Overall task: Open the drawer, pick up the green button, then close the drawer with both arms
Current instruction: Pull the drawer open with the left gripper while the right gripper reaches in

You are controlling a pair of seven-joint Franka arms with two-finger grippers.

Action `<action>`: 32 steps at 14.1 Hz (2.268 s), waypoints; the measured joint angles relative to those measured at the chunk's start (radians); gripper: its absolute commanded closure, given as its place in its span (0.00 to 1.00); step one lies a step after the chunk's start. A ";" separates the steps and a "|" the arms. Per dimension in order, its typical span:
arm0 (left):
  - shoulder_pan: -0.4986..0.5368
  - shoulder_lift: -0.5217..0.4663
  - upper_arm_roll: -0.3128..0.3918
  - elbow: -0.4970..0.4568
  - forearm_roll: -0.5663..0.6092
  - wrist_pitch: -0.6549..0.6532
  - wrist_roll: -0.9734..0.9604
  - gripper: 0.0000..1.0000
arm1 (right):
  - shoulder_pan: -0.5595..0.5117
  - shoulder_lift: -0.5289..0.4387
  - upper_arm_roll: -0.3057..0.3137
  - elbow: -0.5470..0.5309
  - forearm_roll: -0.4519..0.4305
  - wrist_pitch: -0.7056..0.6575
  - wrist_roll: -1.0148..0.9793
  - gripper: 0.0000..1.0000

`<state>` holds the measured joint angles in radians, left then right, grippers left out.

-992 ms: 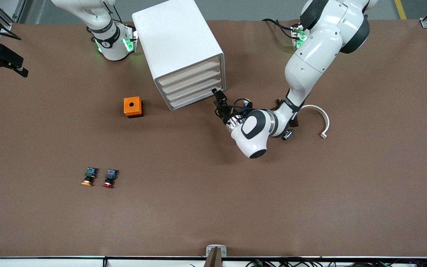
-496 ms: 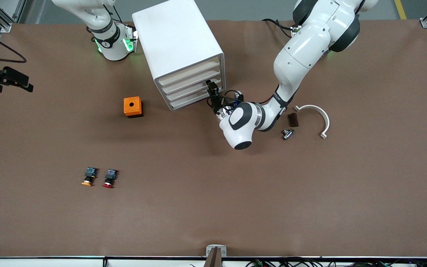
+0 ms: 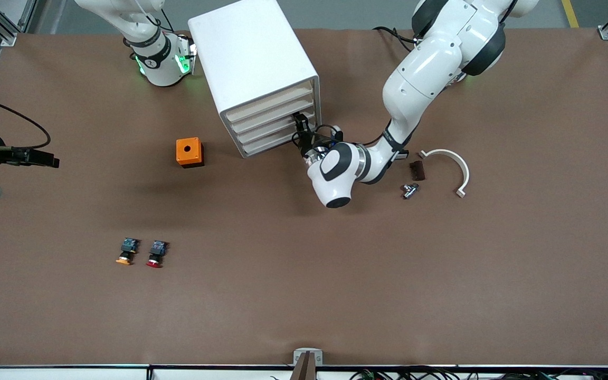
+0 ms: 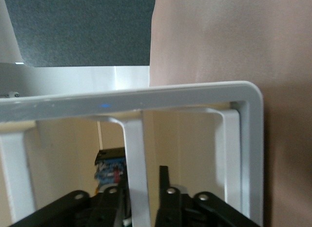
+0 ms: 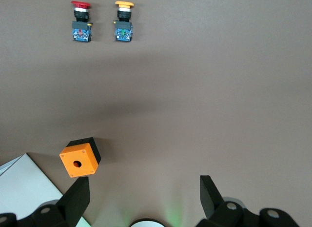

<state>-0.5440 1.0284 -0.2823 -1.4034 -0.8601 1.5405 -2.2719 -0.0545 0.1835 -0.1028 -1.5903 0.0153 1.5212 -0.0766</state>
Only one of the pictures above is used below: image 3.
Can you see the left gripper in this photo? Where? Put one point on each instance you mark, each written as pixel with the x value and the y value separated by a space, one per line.
pixel 306 141

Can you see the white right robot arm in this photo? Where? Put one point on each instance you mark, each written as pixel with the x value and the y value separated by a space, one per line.
pixel 159 63

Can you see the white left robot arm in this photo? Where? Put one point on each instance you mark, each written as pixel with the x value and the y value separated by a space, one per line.
pixel 420 74

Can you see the white capped black button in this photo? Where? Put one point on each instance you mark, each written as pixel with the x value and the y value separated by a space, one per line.
pixel 403 154

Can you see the brown terminal block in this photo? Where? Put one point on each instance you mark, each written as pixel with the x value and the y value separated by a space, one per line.
pixel 418 171

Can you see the brown table cover sheet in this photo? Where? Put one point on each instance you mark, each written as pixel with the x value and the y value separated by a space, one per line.
pixel 304 295

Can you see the orange button enclosure box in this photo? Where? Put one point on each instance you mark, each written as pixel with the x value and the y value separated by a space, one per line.
pixel 189 152

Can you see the orange push button switch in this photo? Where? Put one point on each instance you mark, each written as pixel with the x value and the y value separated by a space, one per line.
pixel 127 249

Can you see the silver metal key switch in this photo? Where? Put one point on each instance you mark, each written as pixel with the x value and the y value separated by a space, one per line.
pixel 410 191

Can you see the red push button switch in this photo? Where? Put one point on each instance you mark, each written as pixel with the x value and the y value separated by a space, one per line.
pixel 157 253

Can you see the white curved plastic bracket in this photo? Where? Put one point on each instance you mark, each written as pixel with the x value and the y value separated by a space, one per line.
pixel 462 166

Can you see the black table edge rail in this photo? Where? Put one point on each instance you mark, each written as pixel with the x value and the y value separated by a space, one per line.
pixel 72 366

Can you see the grey metal mount bracket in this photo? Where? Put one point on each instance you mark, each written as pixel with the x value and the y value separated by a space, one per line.
pixel 298 356

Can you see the brown camera post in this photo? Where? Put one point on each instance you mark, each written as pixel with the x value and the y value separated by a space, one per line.
pixel 304 369

